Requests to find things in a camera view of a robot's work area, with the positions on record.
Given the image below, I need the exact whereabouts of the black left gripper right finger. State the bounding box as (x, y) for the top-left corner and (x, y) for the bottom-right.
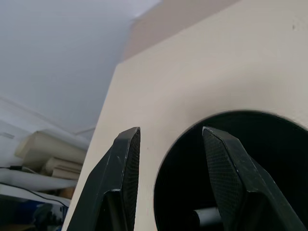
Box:
(202, 126), (303, 231)

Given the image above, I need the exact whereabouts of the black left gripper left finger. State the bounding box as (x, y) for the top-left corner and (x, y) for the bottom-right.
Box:
(68, 127), (141, 231)

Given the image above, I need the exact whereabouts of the stack of beige foam boards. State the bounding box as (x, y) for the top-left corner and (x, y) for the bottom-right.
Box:
(13, 129), (89, 180)

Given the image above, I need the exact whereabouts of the long white board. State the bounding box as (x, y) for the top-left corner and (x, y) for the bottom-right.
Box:
(0, 167), (78, 192)

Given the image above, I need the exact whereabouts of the beige panel with round hole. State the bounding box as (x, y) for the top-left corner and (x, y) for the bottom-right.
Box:
(62, 0), (308, 231)

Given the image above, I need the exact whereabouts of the dark blue glossy box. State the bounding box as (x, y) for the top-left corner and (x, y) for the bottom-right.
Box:
(0, 194), (70, 231)

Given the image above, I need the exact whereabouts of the thin black cable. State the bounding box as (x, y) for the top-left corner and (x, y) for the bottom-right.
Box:
(0, 182), (71, 208)

